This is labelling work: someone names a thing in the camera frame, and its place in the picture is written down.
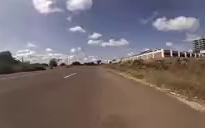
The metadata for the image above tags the tall tower building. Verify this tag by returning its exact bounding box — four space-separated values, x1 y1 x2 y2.
192 37 205 54

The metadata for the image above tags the brown asphalt road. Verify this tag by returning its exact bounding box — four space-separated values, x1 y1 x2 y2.
0 64 205 128

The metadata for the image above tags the long low pale building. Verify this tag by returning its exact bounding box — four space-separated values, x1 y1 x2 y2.
110 48 205 64

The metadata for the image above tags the dry grass verge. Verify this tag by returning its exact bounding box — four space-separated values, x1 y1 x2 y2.
104 57 205 105

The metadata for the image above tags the pale kerb strip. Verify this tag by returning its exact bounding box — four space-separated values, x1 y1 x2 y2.
106 68 205 115

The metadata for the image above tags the row of dark trees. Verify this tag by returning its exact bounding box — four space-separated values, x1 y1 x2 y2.
0 50 49 76

